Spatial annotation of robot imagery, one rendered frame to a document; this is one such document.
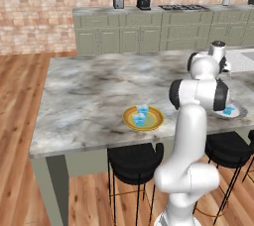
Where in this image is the blue yogurt container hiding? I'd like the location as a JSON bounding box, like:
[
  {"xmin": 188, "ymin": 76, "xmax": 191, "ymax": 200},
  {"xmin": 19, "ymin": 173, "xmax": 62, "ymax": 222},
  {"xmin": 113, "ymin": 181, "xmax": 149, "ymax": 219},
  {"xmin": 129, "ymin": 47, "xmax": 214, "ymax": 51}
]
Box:
[
  {"xmin": 222, "ymin": 104, "xmax": 236, "ymax": 116},
  {"xmin": 132, "ymin": 112, "xmax": 147, "ymax": 127},
  {"xmin": 136, "ymin": 103, "xmax": 150, "ymax": 115}
]

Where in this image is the yellow plate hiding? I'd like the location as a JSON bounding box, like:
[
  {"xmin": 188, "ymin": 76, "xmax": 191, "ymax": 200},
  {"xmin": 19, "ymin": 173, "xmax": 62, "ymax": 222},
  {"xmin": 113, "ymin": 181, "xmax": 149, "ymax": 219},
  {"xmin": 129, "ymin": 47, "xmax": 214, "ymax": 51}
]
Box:
[{"xmin": 122, "ymin": 104, "xmax": 165, "ymax": 132}]

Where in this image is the grey plate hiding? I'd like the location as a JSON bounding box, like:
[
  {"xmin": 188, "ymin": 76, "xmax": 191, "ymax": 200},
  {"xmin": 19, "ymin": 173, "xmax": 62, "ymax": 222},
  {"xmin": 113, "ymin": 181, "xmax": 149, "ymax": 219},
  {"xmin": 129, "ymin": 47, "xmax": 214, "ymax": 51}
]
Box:
[{"xmin": 209, "ymin": 98, "xmax": 249, "ymax": 121}]

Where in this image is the green lower cupboard run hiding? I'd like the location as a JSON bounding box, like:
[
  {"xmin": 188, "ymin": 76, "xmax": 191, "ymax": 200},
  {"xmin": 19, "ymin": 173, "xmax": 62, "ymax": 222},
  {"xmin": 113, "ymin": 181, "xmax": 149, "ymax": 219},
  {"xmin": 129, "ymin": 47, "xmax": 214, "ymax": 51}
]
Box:
[{"xmin": 72, "ymin": 4, "xmax": 254, "ymax": 57}]

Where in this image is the black bar stool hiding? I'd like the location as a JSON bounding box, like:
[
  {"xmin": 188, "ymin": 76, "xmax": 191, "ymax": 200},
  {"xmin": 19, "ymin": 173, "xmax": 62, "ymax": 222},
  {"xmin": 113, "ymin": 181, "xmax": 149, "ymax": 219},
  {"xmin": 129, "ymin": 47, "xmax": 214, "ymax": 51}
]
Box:
[
  {"xmin": 192, "ymin": 131, "xmax": 254, "ymax": 226},
  {"xmin": 241, "ymin": 129, "xmax": 254, "ymax": 184},
  {"xmin": 106, "ymin": 142, "xmax": 165, "ymax": 226}
]

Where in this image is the black coffee machine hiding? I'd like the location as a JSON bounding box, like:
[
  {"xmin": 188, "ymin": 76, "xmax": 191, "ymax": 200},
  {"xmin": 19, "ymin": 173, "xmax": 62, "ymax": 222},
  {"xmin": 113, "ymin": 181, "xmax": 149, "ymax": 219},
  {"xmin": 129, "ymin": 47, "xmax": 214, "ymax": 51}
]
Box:
[{"xmin": 136, "ymin": 0, "xmax": 153, "ymax": 11}]

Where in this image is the black hob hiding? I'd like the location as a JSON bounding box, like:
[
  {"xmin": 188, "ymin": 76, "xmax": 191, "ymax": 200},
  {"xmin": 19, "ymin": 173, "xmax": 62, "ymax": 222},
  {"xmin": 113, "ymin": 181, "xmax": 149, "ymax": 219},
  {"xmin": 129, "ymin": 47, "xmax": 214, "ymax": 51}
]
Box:
[{"xmin": 157, "ymin": 3, "xmax": 210, "ymax": 12}]

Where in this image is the green kitchen island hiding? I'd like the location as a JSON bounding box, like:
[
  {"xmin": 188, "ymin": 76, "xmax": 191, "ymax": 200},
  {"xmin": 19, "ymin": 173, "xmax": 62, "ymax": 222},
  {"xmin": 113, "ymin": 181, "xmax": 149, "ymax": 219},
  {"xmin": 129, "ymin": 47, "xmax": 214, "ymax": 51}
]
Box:
[{"xmin": 29, "ymin": 49, "xmax": 254, "ymax": 226}]

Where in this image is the grey sink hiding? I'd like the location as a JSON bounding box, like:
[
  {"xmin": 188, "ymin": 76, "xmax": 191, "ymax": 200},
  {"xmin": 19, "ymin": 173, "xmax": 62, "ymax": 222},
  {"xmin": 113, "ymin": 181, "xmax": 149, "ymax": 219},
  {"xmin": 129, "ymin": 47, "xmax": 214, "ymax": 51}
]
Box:
[{"xmin": 239, "ymin": 50, "xmax": 254, "ymax": 62}]

